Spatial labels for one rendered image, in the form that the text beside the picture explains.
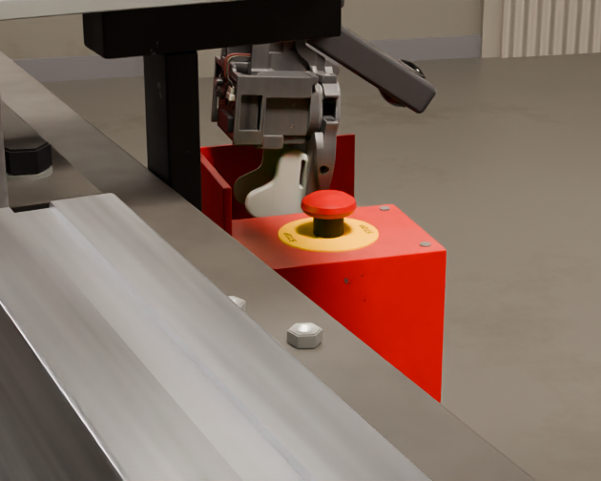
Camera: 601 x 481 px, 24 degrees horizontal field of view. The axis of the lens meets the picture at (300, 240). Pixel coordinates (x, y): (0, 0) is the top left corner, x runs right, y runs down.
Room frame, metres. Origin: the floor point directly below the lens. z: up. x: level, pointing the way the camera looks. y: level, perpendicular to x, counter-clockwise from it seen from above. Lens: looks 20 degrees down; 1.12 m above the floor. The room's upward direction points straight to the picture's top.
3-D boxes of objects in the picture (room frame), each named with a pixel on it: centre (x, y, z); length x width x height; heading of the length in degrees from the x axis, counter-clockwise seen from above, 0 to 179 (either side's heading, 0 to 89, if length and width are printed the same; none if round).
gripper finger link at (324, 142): (1.01, -0.01, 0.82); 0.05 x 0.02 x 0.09; 17
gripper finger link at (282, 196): (1.01, 0.01, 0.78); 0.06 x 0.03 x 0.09; 107
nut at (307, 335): (0.54, 0.00, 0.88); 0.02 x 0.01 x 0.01; 96
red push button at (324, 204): (0.94, -0.02, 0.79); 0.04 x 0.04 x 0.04
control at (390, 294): (0.98, 0.00, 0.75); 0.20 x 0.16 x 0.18; 17
